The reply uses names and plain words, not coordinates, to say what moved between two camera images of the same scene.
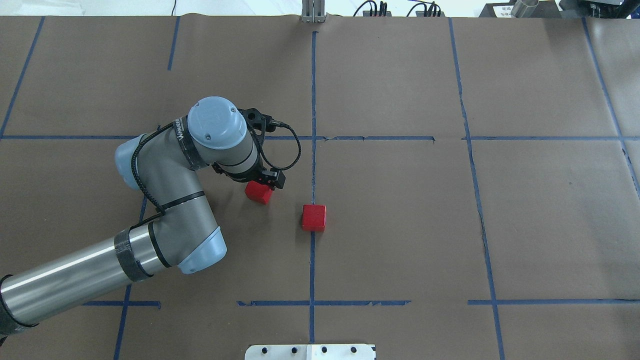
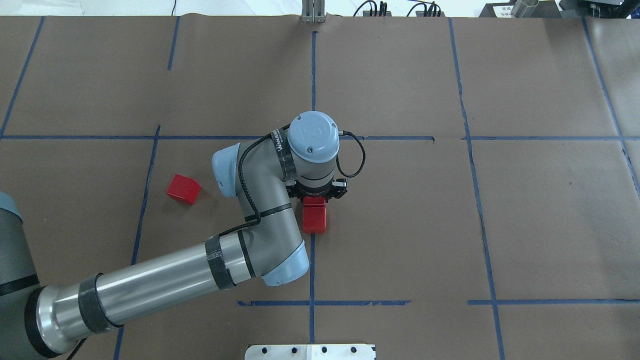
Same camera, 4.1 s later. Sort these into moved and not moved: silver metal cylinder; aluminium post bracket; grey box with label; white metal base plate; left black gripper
Moved: left black gripper
Not moved: silver metal cylinder; grey box with label; white metal base plate; aluminium post bracket
